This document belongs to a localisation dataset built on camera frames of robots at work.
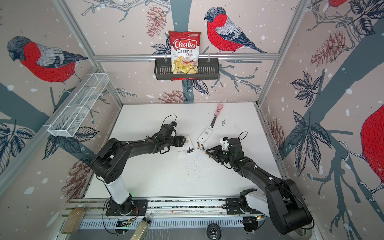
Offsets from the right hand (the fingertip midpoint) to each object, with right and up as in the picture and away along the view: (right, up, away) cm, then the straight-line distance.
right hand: (205, 154), depth 83 cm
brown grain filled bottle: (-61, -27, -17) cm, 69 cm away
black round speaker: (+2, -25, -24) cm, 35 cm away
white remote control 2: (-10, +3, +14) cm, 17 cm away
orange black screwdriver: (0, +1, +1) cm, 1 cm away
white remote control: (+1, +9, +18) cm, 20 cm away
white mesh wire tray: (-67, +20, -12) cm, 71 cm away
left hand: (-15, +7, +11) cm, 20 cm away
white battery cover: (-14, -2, +9) cm, 17 cm away
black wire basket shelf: (+2, +52, +11) cm, 53 cm away
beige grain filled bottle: (-30, -29, -18) cm, 45 cm away
